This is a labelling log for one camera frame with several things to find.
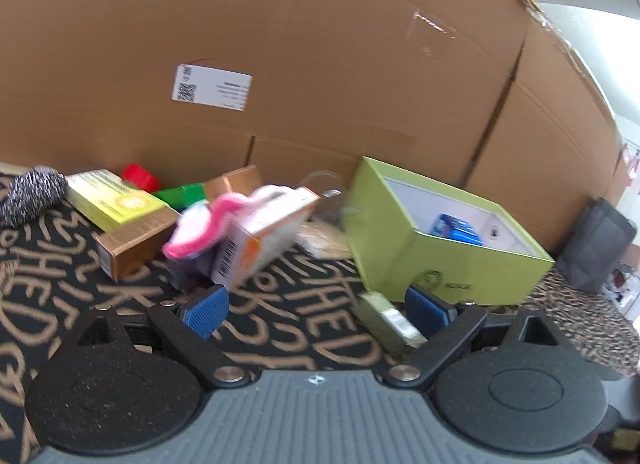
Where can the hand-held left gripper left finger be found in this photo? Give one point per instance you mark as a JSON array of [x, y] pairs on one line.
[[206, 313]]

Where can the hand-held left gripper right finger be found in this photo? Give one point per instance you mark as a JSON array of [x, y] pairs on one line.
[[425, 313]]

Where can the lime green box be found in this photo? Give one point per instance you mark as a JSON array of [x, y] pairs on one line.
[[450, 264]]

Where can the yellow white box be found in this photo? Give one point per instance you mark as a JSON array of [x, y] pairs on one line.
[[115, 201]]

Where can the silver green small packet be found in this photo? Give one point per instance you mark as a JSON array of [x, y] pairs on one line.
[[387, 325]]

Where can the pink white cloth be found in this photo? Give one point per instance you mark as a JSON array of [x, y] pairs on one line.
[[200, 234]]

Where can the white orange barcode box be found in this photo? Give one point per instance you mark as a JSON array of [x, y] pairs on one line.
[[260, 244]]

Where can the blue packet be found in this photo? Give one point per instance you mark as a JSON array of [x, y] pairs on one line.
[[457, 231]]

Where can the black mat with tan letters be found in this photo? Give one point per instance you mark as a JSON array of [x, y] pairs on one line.
[[300, 314]]

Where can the long brown box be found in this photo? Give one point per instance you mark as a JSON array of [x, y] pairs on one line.
[[132, 244]]

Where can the green plastic container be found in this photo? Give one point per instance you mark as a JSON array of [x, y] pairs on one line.
[[182, 195]]

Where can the copper coloured box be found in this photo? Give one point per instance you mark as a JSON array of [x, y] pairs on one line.
[[235, 182]]

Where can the leopard print rug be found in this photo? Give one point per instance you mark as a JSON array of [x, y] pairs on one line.
[[575, 324]]

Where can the clear plastic cup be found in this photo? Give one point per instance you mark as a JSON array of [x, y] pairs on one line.
[[330, 194]]

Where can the red cap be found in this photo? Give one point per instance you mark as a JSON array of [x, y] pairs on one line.
[[140, 176]]

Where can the grey bag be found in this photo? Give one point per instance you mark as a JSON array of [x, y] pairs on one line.
[[595, 244]]

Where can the white shipping label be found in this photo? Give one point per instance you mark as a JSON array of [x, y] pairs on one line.
[[212, 87]]

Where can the large brown cardboard wall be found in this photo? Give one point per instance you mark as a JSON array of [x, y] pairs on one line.
[[300, 19]]

